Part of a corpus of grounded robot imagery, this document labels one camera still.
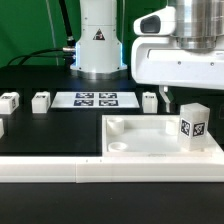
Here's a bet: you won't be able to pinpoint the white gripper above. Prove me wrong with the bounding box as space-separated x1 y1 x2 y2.
131 5 224 113

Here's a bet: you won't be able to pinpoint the white square tabletop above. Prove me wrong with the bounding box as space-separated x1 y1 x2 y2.
102 115 222 158

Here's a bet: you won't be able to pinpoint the white L-shaped fence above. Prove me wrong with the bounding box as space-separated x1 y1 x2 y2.
0 137 224 183

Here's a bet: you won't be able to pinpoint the white marker plate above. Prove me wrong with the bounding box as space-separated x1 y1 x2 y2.
51 92 139 108

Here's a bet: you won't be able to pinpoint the white block left edge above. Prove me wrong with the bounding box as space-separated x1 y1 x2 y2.
0 118 4 139

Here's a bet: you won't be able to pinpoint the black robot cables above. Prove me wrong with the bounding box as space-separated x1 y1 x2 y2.
6 0 77 67

